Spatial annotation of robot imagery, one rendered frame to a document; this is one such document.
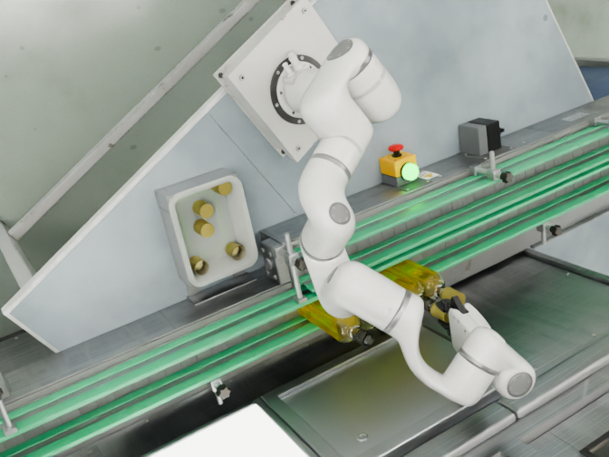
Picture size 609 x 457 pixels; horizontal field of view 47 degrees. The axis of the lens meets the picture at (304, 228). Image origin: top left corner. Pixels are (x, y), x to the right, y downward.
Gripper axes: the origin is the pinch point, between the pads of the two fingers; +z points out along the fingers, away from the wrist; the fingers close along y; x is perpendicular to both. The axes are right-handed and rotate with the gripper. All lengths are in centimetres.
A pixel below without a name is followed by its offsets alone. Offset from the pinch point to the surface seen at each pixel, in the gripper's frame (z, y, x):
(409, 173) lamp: 37.4, 19.1, -10.3
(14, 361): 68, -15, 102
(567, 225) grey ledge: 48, -14, -62
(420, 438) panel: -18.0, -13.2, 16.0
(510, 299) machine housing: 22.8, -16.3, -27.3
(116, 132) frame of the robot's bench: 87, 37, 58
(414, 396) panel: -6.4, -12.6, 12.1
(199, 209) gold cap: 27, 28, 43
